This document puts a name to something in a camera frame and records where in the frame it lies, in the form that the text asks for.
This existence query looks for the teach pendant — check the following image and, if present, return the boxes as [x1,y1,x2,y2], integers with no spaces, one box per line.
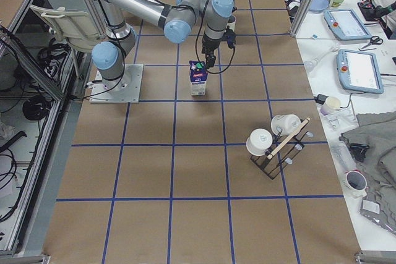
[323,9,372,41]
[337,49,384,94]

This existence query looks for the black power adapter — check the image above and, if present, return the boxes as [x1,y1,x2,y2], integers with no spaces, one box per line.
[314,94,328,105]

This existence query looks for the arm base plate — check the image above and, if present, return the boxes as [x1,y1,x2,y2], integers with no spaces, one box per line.
[89,64,144,104]

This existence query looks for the white red rimmed mug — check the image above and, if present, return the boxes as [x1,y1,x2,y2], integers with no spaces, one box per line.
[341,170,368,198]

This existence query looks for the Pascual milk carton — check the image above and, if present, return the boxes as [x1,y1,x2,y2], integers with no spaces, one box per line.
[189,60,208,96]

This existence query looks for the white mug on rack front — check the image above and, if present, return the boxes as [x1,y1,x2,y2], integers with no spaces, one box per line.
[246,128,273,156]

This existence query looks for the grey cloth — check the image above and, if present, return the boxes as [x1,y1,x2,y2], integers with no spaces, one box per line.
[340,112,395,234]

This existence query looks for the black scissors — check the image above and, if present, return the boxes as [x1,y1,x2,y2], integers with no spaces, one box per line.
[359,35,384,51]

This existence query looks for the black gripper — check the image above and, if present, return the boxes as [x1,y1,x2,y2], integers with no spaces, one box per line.
[201,33,223,69]

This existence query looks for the lower teach pendant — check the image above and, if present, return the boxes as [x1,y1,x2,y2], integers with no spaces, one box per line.
[337,49,384,94]

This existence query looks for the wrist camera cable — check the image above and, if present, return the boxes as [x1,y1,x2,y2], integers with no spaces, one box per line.
[194,25,238,75]

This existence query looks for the upper teach pendant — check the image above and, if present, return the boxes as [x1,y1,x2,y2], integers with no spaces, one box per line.
[323,9,372,41]

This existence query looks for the cream lavender cup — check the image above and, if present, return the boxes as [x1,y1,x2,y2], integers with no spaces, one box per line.
[320,96,341,116]

